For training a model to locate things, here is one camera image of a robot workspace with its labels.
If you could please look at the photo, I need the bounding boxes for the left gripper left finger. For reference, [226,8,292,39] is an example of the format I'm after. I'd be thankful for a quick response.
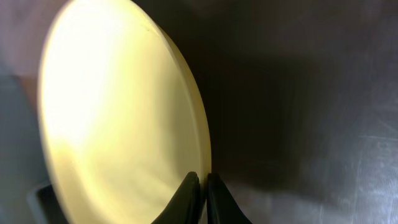
[152,172,201,224]

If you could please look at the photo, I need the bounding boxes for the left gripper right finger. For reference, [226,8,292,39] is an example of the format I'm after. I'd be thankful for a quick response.
[206,173,252,224]

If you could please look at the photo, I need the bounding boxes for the yellow plate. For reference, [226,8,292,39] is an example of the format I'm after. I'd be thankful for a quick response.
[38,0,211,223]

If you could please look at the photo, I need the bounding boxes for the grey dish rack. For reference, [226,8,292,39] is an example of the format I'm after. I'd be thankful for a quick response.
[1,65,67,223]

